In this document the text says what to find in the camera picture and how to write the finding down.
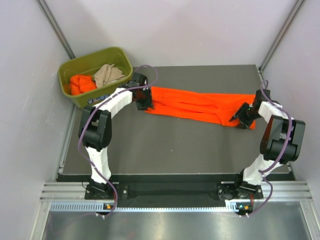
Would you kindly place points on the orange shirt in bin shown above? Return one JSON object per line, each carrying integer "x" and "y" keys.
{"x": 80, "y": 84}

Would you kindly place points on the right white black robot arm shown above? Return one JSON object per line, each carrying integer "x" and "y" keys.
{"x": 281, "y": 142}

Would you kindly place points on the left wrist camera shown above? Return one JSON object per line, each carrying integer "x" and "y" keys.
{"x": 137, "y": 80}

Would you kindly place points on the black centre mounting plate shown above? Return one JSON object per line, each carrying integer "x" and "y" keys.
{"x": 171, "y": 195}

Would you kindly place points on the beige shirt in bin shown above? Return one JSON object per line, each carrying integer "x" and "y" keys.
{"x": 107, "y": 74}

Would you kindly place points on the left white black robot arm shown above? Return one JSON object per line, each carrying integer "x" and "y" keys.
{"x": 95, "y": 131}

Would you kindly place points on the orange t-shirt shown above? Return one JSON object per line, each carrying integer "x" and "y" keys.
{"x": 214, "y": 108}

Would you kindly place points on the olive green plastic bin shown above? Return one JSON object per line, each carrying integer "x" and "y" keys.
{"x": 88, "y": 65}

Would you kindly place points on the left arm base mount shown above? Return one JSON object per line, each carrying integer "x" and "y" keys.
{"x": 99, "y": 191}

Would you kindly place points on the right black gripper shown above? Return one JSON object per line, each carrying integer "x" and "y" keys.
{"x": 240, "y": 114}

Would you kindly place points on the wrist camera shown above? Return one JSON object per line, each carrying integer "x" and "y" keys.
{"x": 260, "y": 96}
{"x": 137, "y": 80}

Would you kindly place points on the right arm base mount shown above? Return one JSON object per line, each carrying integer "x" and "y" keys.
{"x": 239, "y": 189}

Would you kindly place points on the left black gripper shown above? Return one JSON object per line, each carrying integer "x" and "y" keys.
{"x": 148, "y": 103}

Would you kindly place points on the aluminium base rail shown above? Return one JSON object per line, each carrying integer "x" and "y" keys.
{"x": 69, "y": 197}

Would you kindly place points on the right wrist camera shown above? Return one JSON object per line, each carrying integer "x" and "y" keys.
{"x": 260, "y": 96}

